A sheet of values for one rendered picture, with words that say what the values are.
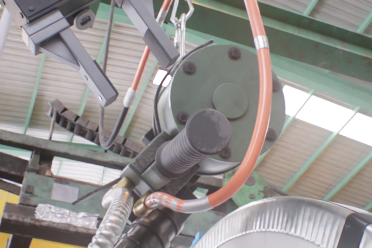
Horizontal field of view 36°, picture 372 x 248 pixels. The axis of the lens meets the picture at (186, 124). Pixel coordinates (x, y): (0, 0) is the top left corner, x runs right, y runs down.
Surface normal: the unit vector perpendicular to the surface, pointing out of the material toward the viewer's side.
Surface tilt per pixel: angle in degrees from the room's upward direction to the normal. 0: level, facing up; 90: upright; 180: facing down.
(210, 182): 90
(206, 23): 180
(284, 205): 90
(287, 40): 180
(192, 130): 115
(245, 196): 90
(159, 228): 101
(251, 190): 90
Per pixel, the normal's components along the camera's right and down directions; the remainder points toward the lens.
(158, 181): -0.66, 0.66
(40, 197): 0.36, -0.61
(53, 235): 0.00, 0.76
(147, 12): 0.25, -0.25
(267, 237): -0.93, -0.23
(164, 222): 0.47, -0.37
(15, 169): 0.57, -0.54
